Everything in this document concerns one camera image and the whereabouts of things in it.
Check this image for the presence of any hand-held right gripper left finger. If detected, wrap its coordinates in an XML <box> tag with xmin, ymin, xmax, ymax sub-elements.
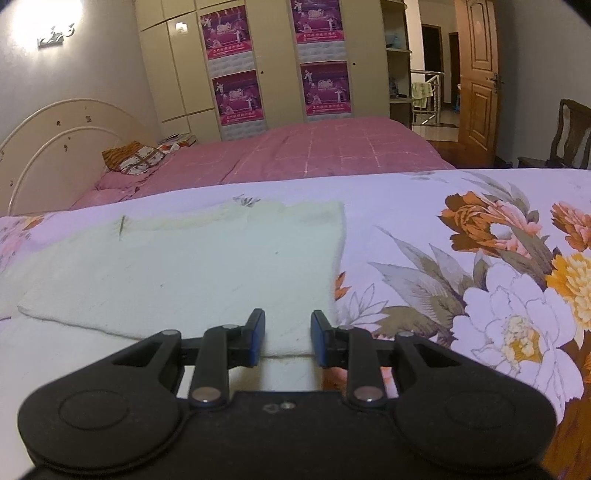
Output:
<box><xmin>111</xmin><ymin>308</ymin><xmax>267</xmax><ymax>410</ymax></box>

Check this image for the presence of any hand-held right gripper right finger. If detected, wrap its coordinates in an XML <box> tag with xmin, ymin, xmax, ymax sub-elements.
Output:
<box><xmin>310</xmin><ymin>309</ymin><xmax>463</xmax><ymax>410</ymax></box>

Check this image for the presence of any pale green small garment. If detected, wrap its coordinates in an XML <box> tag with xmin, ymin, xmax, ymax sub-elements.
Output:
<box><xmin>0</xmin><ymin>199</ymin><xmax>348</xmax><ymax>358</ymax></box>

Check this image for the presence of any floral bed sheet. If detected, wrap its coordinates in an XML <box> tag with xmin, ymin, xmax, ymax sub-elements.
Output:
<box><xmin>0</xmin><ymin>168</ymin><xmax>591</xmax><ymax>480</ymax></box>

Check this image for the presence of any pink checked bedspread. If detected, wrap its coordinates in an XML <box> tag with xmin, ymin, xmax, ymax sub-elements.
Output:
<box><xmin>69</xmin><ymin>115</ymin><xmax>458</xmax><ymax>210</ymax></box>

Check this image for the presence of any magazine on bed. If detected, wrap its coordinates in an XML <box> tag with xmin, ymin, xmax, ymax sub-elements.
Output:
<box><xmin>157</xmin><ymin>132</ymin><xmax>198</xmax><ymax>147</ymax></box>

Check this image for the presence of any orange patterned pillow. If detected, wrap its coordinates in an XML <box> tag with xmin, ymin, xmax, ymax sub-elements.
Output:
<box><xmin>102</xmin><ymin>141</ymin><xmax>181</xmax><ymax>176</ymax></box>

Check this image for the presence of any metal stair railing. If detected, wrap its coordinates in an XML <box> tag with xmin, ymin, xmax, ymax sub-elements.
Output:
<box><xmin>410</xmin><ymin>69</ymin><xmax>445</xmax><ymax>127</ymax></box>

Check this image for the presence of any green cloth on railing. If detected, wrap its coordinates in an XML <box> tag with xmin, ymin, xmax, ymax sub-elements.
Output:
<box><xmin>412</xmin><ymin>82</ymin><xmax>435</xmax><ymax>110</ymax></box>

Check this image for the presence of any cream wardrobe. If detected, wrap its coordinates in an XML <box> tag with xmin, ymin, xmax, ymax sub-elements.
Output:
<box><xmin>133</xmin><ymin>0</ymin><xmax>391</xmax><ymax>141</ymax></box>

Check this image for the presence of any cream arched headboard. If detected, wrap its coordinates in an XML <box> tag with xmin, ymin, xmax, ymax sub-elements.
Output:
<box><xmin>0</xmin><ymin>98</ymin><xmax>155</xmax><ymax>217</ymax></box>

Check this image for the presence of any cream open shelf unit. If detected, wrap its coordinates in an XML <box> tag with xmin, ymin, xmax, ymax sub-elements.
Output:
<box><xmin>380</xmin><ymin>0</ymin><xmax>414</xmax><ymax>132</ymax></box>

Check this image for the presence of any brown wooden door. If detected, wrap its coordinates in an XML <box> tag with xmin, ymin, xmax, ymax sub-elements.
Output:
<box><xmin>453</xmin><ymin>0</ymin><xmax>502</xmax><ymax>164</ymax></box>

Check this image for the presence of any dark wooden chair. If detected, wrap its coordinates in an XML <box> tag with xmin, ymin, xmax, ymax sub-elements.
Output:
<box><xmin>517</xmin><ymin>98</ymin><xmax>591</xmax><ymax>171</ymax></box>

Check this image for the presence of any purple wall poster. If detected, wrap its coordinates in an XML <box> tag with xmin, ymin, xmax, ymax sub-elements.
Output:
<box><xmin>199</xmin><ymin>8</ymin><xmax>256</xmax><ymax>62</ymax></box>
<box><xmin>211</xmin><ymin>69</ymin><xmax>267</xmax><ymax>126</ymax></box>
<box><xmin>290</xmin><ymin>0</ymin><xmax>346</xmax><ymax>45</ymax></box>
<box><xmin>299</xmin><ymin>60</ymin><xmax>353</xmax><ymax>117</ymax></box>

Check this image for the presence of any metal wall ornament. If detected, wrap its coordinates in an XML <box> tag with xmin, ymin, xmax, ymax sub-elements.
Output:
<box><xmin>37</xmin><ymin>25</ymin><xmax>77</xmax><ymax>49</ymax></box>

